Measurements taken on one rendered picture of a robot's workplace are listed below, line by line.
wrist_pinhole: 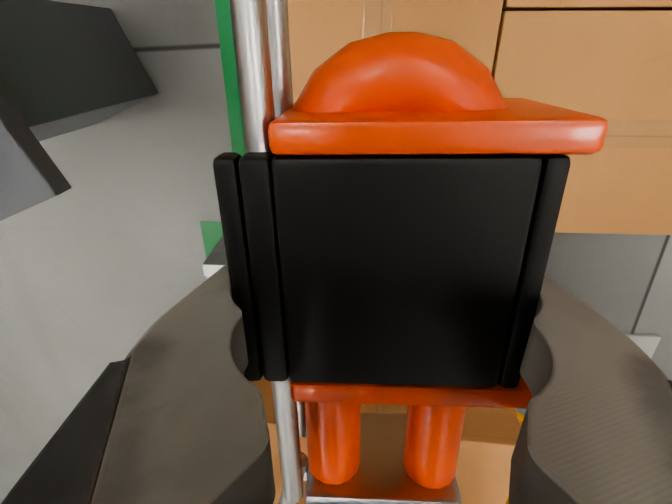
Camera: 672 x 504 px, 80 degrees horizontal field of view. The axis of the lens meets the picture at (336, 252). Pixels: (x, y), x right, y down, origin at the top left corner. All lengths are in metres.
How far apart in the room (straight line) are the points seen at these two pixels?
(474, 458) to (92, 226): 1.50
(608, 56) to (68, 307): 1.96
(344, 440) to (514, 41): 0.74
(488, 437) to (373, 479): 0.47
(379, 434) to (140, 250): 1.56
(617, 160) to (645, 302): 1.06
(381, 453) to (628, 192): 0.85
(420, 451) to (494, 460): 0.50
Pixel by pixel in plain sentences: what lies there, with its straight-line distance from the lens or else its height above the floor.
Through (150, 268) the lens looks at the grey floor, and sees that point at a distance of 1.74.
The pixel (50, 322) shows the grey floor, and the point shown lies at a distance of 2.14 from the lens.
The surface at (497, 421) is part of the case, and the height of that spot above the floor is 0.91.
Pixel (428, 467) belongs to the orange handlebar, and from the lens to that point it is 0.18.
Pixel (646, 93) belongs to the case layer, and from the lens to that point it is 0.93.
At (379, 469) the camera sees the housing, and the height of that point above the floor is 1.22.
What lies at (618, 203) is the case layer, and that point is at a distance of 0.98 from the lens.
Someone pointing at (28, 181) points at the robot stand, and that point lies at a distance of 0.79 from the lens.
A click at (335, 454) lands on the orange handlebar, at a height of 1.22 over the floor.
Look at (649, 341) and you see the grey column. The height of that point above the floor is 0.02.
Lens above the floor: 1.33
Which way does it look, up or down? 62 degrees down
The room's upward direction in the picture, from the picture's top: 173 degrees counter-clockwise
